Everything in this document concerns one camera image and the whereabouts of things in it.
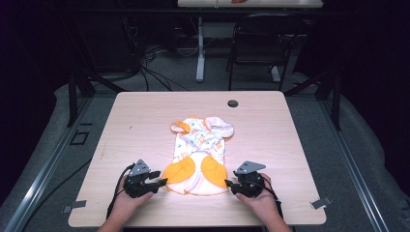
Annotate person's left hand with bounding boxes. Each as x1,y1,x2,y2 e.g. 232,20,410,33
111,176,155,223

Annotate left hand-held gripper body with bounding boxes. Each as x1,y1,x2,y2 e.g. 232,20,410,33
123,159,154,199

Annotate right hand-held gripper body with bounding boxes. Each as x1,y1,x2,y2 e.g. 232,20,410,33
233,160,268,198

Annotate person's right hand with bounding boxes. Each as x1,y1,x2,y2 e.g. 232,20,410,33
234,173,282,224

